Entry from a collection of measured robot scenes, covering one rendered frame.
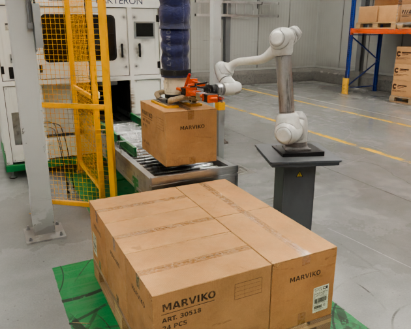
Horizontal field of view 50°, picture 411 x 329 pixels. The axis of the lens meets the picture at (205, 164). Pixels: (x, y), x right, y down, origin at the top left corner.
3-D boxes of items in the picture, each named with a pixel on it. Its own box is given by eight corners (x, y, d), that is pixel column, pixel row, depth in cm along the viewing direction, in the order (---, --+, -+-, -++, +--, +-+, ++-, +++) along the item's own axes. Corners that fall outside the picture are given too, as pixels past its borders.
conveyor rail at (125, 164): (83, 136, 516) (82, 120, 510) (87, 136, 518) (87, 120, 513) (151, 203, 318) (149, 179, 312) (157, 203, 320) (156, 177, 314)
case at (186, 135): (141, 147, 373) (139, 100, 361) (186, 143, 388) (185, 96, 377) (166, 167, 320) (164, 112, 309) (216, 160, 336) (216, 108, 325)
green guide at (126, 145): (85, 123, 513) (84, 115, 510) (94, 123, 517) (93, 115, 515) (125, 158, 376) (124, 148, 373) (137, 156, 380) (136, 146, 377)
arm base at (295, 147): (304, 144, 335) (304, 137, 334) (311, 151, 313) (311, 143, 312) (280, 145, 335) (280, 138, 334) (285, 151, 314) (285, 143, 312)
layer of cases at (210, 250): (93, 256, 299) (89, 200, 287) (224, 228, 341) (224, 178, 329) (154, 375, 196) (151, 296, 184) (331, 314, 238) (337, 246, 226)
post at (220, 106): (214, 208, 415) (214, 101, 386) (220, 207, 418) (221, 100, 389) (217, 211, 409) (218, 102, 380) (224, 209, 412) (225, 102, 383)
